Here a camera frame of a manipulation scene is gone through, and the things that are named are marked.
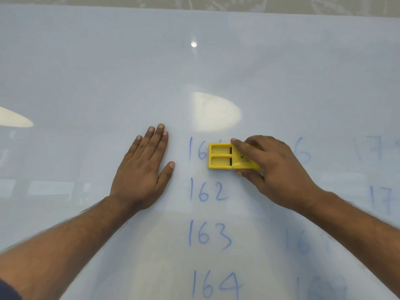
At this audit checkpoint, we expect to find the person's left hand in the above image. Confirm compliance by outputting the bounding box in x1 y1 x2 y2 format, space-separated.
109 123 176 213

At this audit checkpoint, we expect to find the person's right hand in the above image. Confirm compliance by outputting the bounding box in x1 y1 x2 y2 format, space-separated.
230 135 325 213

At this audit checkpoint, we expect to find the yellow whiteboard eraser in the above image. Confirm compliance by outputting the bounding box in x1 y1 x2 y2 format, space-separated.
208 142 263 171

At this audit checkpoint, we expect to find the glossy white whiteboard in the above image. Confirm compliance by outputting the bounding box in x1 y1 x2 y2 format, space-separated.
0 3 400 300

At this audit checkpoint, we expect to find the person's left forearm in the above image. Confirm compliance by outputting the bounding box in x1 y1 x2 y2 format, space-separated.
0 195 138 300

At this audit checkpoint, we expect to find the person's right forearm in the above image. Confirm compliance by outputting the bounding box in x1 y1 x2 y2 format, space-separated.
297 190 400 297

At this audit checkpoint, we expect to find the dark blue left sleeve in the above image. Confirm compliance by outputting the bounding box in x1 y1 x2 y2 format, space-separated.
0 279 23 300

